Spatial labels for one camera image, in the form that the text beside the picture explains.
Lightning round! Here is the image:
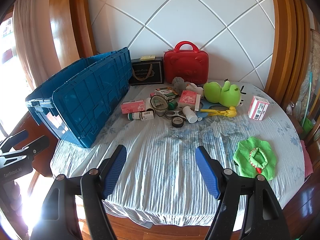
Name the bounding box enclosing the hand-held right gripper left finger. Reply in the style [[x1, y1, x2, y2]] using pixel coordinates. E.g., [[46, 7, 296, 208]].
[[30, 144, 127, 240]]

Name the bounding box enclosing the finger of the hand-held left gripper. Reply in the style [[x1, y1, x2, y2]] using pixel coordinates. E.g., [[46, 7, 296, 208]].
[[15, 135, 51, 163], [0, 129, 28, 153]]

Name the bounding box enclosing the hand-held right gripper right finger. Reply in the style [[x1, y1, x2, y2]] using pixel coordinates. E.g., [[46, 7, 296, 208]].
[[195, 146, 292, 240]]

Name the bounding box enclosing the pink tissue packet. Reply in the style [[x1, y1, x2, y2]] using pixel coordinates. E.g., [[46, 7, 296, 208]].
[[178, 90, 199, 106], [121, 99, 146, 114]]

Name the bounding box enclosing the blue plastic crate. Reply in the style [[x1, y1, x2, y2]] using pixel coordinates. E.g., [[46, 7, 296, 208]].
[[25, 47, 133, 148]]

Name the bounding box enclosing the green frilled cloth collar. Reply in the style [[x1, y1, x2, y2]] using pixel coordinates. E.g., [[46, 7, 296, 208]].
[[233, 136, 277, 181]]

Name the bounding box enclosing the striped floral table cloth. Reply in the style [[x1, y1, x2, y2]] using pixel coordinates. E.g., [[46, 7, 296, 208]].
[[50, 80, 305, 224]]

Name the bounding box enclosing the black tape roll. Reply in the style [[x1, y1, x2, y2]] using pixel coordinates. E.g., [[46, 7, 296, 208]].
[[171, 117, 185, 128]]

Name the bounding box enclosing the white plastic bottle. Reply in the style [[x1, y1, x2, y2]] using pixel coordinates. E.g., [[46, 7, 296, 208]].
[[182, 106, 198, 124]]

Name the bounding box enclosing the white bottle with green cap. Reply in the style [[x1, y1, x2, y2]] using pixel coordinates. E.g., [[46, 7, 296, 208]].
[[127, 111, 155, 122]]

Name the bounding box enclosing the yellow toy figure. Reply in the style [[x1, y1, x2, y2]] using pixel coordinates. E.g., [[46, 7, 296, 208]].
[[200, 106, 237, 118]]

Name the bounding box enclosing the blue flat disc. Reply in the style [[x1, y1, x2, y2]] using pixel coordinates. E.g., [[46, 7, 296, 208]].
[[195, 99, 215, 118]]

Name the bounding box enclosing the white cardboard tube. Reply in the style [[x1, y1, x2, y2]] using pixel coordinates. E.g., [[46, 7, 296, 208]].
[[144, 97, 157, 112]]

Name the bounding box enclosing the green frog plush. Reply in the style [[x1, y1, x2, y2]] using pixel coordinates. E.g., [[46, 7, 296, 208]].
[[203, 80, 247, 108]]

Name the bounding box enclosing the pink and white box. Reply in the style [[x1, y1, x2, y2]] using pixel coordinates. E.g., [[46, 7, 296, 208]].
[[248, 95, 270, 121]]

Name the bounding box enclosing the white plush toy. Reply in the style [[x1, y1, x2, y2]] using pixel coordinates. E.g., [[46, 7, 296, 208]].
[[186, 82, 204, 95]]

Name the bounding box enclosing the green and white medicine box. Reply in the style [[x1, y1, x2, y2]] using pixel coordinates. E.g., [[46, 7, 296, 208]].
[[154, 86, 180, 100]]

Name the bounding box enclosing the grey plush toy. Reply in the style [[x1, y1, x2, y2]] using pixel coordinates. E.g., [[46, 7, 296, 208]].
[[171, 77, 192, 94]]

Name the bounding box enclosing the beige curtain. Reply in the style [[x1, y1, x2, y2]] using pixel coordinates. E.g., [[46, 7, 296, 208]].
[[12, 0, 63, 88]]

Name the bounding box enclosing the pink cloth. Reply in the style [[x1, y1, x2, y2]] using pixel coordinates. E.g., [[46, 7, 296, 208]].
[[300, 140, 313, 178]]

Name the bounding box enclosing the black gift box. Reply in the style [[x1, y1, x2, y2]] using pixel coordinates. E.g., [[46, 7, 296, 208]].
[[129, 57, 164, 85]]

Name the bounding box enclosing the red carrying case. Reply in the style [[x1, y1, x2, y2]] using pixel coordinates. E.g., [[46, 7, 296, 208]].
[[164, 41, 210, 84]]

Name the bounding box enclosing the wooden chair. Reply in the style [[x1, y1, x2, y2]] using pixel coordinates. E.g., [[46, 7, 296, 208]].
[[304, 97, 320, 160]]

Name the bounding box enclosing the teal hose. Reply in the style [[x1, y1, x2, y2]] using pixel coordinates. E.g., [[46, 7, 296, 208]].
[[301, 71, 313, 128]]

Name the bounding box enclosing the wooden wall frame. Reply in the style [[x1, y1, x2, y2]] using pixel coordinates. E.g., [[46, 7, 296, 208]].
[[49, 0, 98, 67], [264, 0, 313, 103]]

